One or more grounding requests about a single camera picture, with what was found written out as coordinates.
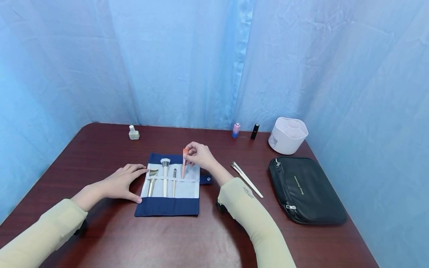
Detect black cosmetic bag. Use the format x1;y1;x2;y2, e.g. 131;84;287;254
268;156;348;225

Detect white long makeup brush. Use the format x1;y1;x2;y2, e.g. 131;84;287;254
231;161;264;199

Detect person's left hand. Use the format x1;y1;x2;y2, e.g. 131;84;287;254
98;163;150;204

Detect navy blue brush roll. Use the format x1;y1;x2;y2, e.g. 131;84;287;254
134;153;213;217

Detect person's left forearm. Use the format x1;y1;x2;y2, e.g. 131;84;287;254
0;182;105;268

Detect orange makeup brush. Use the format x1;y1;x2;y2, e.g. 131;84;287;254
181;148;189;179

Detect person's right forearm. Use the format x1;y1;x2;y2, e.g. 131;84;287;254
211;167;297;268

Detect large white makeup brush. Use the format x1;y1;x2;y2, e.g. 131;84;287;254
160;158;171;198

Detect person's right hand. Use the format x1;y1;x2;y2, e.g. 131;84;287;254
184;141;221;176

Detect white makeup organiser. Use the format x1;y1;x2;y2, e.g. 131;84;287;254
268;117;309;155

